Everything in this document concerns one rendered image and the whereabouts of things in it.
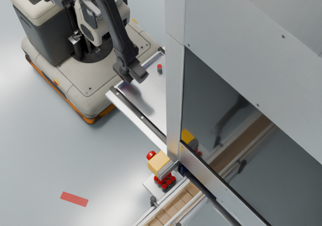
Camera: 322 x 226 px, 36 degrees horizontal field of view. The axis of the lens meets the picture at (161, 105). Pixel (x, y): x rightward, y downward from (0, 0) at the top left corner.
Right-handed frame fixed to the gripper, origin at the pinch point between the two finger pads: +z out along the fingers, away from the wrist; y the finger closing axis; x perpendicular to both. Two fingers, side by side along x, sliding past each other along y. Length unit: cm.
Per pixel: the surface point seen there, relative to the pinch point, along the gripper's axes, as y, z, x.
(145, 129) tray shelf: 22.7, -0.4, -9.1
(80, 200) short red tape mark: 15, 90, -43
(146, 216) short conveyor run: 49, -10, -34
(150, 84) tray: 9.0, 1.6, 6.4
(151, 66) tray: 2.8, 2.6, 12.9
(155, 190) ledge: 44, -4, -24
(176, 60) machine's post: 28, -86, -13
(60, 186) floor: 0, 93, -46
